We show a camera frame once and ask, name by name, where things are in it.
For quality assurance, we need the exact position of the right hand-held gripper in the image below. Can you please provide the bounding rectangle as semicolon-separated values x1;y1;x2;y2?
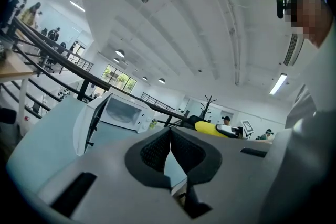
215;119;255;140

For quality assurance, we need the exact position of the black head-worn camera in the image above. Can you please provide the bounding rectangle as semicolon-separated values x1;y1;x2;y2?
276;0;290;19

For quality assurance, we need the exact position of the black coat rack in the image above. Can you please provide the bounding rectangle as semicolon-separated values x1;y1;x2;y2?
200;94;218;121

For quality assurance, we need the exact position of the long ceiling tube light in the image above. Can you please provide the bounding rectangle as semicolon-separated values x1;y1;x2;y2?
269;73;288;95

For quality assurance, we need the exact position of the black and white panda toy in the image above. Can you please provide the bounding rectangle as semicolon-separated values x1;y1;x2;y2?
57;87;71;100

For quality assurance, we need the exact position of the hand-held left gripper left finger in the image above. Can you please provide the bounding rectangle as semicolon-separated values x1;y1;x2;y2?
36;127;192;224

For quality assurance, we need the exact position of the ceiling air vent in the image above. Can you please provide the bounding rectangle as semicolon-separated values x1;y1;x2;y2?
283;32;299;67

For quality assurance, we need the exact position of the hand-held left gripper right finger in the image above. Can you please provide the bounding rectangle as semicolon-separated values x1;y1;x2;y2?
170;127;274;224

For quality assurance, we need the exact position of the yellow corn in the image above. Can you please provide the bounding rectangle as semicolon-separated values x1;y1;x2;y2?
195;121;228;138

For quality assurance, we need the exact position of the black metal railing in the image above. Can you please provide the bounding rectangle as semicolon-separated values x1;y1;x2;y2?
0;15;188;128

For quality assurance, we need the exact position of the large window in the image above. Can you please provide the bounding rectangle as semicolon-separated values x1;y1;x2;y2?
100;63;138;94

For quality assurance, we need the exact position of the flat ceiling light panel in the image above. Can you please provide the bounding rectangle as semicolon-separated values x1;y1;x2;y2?
69;0;86;13

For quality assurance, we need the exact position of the white microwave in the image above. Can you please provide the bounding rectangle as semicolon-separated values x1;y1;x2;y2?
73;91;156;157

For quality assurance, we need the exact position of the person's white shirt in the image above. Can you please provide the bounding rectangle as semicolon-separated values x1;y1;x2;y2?
259;20;336;224

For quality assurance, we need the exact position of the person's head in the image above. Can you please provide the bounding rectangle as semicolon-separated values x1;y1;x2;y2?
287;0;334;48

